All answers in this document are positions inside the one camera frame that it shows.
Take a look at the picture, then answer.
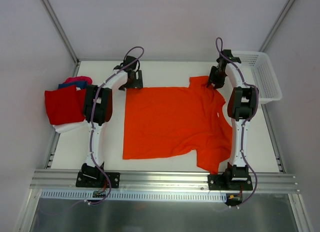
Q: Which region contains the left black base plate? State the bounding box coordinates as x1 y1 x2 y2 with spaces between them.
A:
75 171 120 189

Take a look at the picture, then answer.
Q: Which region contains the white plastic basket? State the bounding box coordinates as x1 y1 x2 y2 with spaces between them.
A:
232 50 283 104

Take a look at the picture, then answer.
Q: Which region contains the orange t shirt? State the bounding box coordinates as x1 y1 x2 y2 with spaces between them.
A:
122 76 232 174

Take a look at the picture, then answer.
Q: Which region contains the blue folded t shirt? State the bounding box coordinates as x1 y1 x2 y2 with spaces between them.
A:
58 81 88 90

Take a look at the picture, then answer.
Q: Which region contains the red folded t shirt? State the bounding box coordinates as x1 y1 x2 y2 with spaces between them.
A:
44 85 86 125

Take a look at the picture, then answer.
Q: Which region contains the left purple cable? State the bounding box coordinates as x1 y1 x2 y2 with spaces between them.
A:
88 46 145 205

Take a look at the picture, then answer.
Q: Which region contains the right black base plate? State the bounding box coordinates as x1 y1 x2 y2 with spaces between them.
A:
207 174 253 191

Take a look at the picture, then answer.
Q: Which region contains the white folded t shirt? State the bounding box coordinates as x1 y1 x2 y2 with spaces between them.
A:
53 121 87 134

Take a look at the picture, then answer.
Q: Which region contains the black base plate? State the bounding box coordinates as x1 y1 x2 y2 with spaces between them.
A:
75 171 120 189
207 174 253 191

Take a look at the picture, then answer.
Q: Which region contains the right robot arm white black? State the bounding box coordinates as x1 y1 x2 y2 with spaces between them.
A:
207 50 259 191

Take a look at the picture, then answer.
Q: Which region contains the aluminium mounting rail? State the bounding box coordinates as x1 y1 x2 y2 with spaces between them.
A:
29 169 302 194

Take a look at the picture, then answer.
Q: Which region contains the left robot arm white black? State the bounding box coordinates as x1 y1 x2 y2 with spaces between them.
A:
75 55 143 189

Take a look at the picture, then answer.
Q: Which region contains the pink folded t shirt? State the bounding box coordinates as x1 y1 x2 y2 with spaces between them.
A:
63 76 93 88

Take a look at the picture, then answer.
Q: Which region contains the white slotted cable duct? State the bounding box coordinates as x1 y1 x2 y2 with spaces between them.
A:
40 189 227 203

